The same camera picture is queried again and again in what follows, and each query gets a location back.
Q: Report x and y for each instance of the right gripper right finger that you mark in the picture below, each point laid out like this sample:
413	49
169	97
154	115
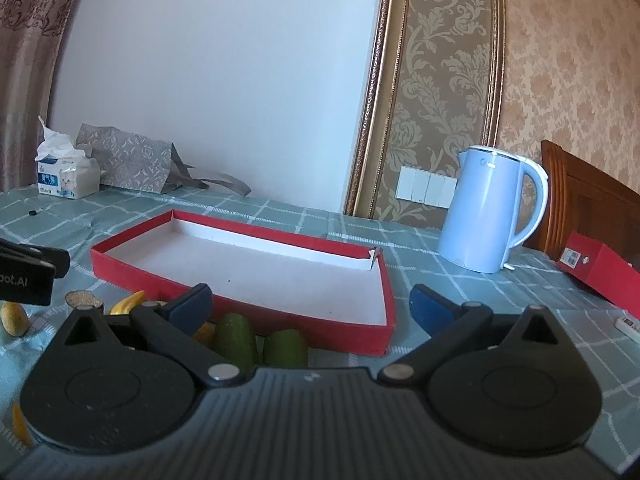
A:
454	329

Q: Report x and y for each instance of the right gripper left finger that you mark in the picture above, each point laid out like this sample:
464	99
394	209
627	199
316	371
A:
169	329

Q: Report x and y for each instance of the small yellow potato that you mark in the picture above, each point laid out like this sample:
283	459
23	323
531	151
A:
14	319

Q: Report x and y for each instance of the dark cylindrical eggplant piece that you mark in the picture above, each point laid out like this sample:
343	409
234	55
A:
83	299

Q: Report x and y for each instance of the green cucumber piece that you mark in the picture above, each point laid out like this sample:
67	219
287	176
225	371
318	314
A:
285	348
235	341

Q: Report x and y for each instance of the yellow fruit chunk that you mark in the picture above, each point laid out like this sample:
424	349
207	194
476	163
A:
19	426

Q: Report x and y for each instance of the light blue electric kettle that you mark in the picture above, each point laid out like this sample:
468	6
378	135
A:
481	225

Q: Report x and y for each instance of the white tissue pack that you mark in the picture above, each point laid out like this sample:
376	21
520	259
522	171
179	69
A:
63	169

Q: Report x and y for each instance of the red shallow cardboard tray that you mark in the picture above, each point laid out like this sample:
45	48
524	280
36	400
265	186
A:
337	294

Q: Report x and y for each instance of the teal checked tablecloth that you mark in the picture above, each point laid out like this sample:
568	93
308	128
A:
411	257

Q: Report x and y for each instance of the grey patterned paper bag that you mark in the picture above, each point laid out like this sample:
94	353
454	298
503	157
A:
138	163

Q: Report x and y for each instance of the red cardboard box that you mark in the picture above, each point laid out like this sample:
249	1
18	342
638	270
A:
603	270

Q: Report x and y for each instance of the white small device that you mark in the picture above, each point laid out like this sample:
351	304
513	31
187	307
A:
629	328

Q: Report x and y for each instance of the wooden headboard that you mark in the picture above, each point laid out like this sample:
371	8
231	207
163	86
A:
586	200

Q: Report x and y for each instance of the brown floral curtain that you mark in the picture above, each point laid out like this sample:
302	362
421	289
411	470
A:
31	35

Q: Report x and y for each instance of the white wall switch panel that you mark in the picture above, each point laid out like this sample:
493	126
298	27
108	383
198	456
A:
424	188

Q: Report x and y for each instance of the gold picture frame moulding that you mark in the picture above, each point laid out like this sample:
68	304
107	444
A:
381	93

